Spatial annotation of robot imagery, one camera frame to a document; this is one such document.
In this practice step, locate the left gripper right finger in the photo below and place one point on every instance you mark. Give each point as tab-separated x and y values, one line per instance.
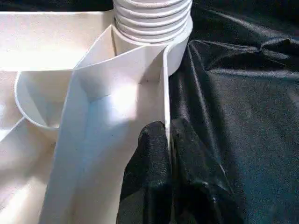
201	186

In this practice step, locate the white plastic table leg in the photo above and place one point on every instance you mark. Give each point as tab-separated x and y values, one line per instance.
152	21

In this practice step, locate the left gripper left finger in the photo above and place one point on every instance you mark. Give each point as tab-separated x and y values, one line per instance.
149	182

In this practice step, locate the black mat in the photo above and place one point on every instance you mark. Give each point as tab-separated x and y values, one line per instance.
243	116

